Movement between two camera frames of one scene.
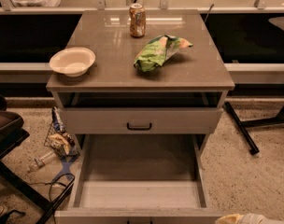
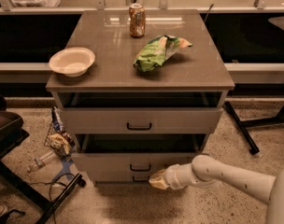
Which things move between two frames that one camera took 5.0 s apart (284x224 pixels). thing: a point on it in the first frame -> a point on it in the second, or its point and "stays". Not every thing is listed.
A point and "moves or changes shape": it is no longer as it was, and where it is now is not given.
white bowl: [73, 62] stays
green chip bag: [156, 51] stays
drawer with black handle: [140, 120] stays
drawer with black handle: [138, 178] moves or changes shape
